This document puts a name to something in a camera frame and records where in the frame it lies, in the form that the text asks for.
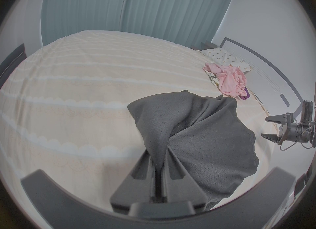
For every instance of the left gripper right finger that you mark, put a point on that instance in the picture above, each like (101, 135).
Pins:
(182, 186)

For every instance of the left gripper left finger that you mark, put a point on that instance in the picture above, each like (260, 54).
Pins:
(135, 186)

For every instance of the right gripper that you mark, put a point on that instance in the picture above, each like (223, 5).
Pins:
(290, 131)

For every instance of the black T-shirt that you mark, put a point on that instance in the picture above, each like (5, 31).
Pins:
(209, 136)

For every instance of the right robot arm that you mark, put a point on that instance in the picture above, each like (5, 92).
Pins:
(307, 114)

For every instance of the purple garment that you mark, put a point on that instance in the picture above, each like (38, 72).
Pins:
(245, 95)

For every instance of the pink garment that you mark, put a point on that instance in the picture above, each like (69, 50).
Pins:
(232, 82)

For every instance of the cream printed garment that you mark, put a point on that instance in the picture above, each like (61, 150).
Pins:
(213, 79)

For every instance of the white printed pillow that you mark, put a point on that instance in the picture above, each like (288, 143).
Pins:
(227, 57)

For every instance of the bed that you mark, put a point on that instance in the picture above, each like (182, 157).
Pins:
(74, 87)

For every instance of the blue-green curtain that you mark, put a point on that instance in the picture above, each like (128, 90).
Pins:
(81, 8)
(177, 8)

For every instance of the dark grey dressing table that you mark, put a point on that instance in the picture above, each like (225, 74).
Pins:
(12, 60)

